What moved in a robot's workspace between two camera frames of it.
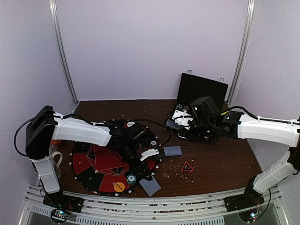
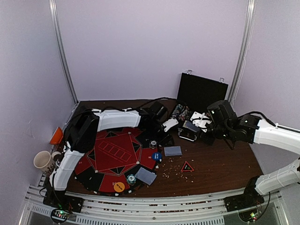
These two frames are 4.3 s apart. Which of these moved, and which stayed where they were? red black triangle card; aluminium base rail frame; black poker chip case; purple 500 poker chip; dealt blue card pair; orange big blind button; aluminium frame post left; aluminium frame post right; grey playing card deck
Moved: grey playing card deck
Stayed: dealt blue card pair; purple 500 poker chip; aluminium frame post right; orange big blind button; red black triangle card; aluminium frame post left; black poker chip case; aluminium base rail frame
